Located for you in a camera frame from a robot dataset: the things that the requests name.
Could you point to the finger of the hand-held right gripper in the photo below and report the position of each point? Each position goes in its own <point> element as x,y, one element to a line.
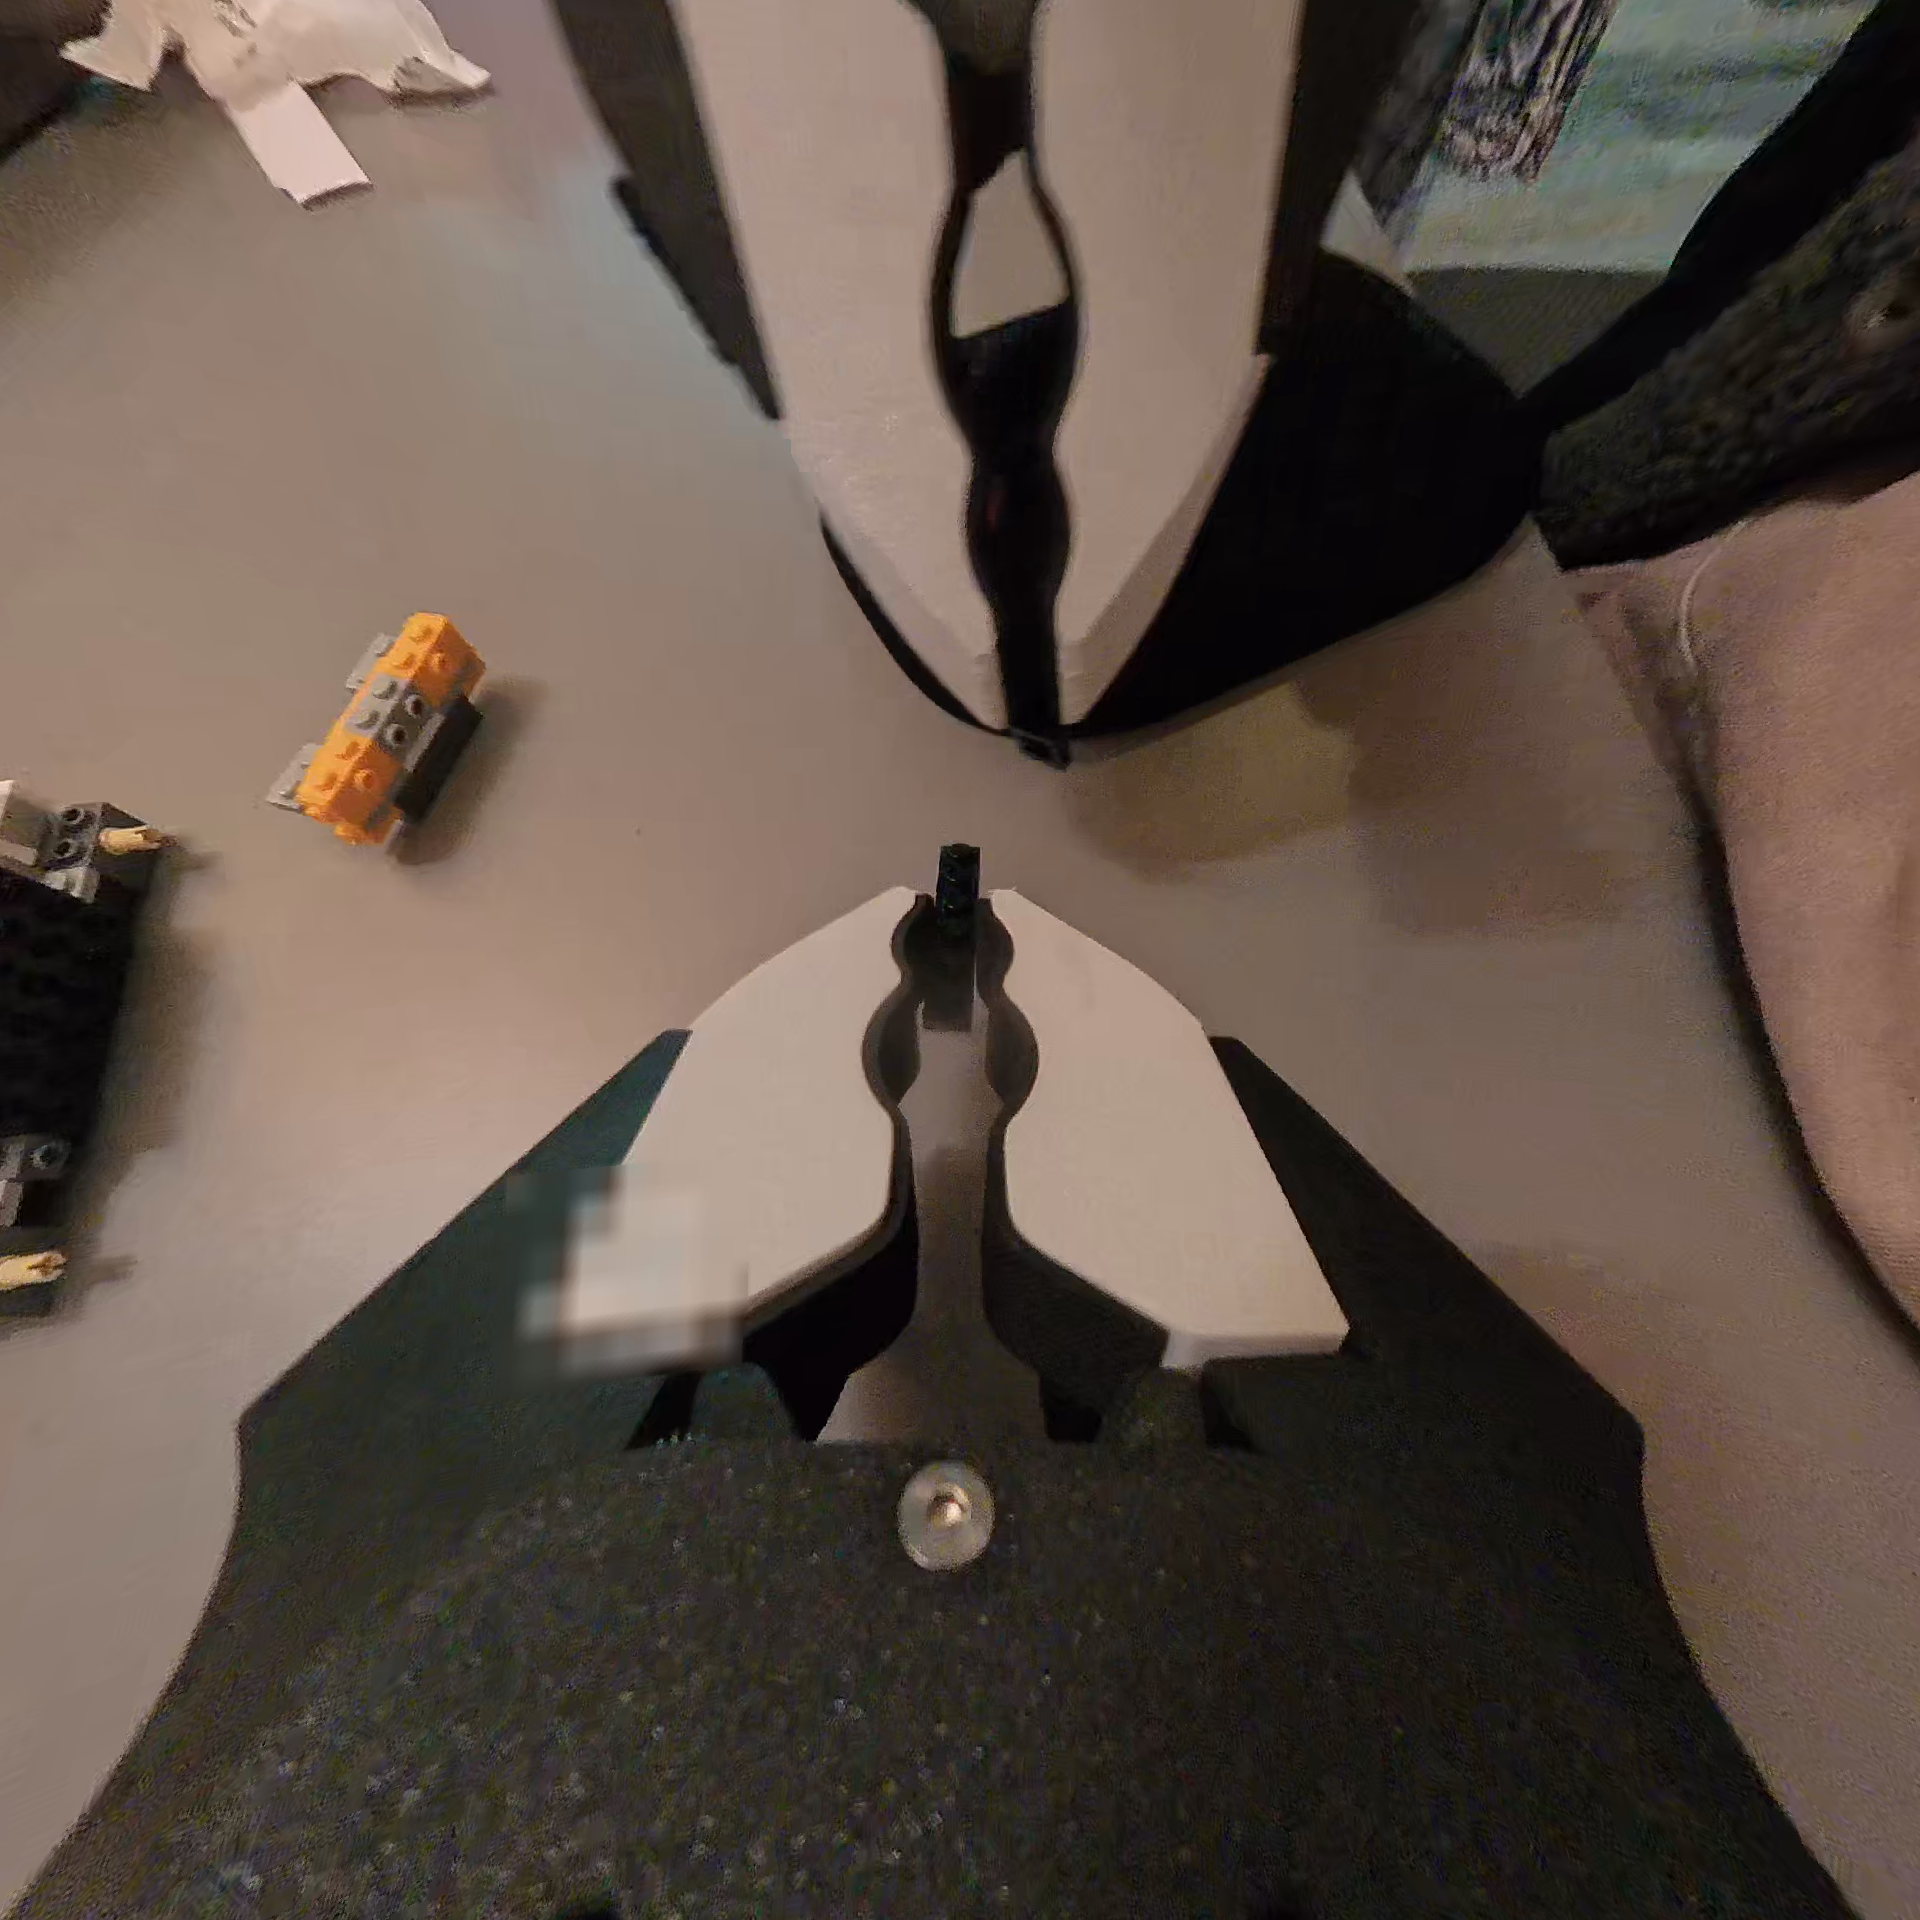
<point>841,302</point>
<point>1171,302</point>

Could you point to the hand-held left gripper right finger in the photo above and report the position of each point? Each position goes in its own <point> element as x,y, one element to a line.
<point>1171,1186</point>

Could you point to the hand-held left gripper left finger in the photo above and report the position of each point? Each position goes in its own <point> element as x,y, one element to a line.
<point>780,1095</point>

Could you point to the small black toy brick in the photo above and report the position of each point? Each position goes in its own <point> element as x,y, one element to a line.
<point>955,878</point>

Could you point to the orange grey brick assembly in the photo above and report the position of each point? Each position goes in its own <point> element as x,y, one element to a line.
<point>354,764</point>

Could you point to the black red toy car chassis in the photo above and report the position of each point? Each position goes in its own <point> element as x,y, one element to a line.
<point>58,974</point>

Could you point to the black textured pad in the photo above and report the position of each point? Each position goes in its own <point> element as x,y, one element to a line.
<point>1350,493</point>

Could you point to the crumpled white paper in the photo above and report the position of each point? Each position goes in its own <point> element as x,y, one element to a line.
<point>285,134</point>

